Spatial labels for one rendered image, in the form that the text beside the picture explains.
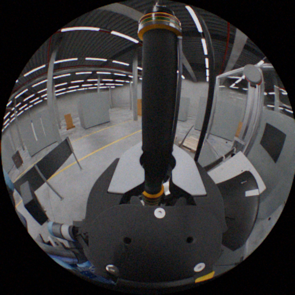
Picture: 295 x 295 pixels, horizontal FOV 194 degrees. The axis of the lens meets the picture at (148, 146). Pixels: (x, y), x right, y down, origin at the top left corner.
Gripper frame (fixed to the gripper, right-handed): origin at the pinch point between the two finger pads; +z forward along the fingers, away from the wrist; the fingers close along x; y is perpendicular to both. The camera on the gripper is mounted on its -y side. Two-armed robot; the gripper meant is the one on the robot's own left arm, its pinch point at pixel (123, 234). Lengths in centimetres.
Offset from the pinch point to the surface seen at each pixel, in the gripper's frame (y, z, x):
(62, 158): 155, -120, 36
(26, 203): 9, -56, -7
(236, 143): 2, 69, -21
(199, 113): 303, 465, -24
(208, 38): -1, 19, -48
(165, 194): 0.8, 13.6, -18.5
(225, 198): -8.2, 22.7, -20.2
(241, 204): -11.7, 22.0, -22.2
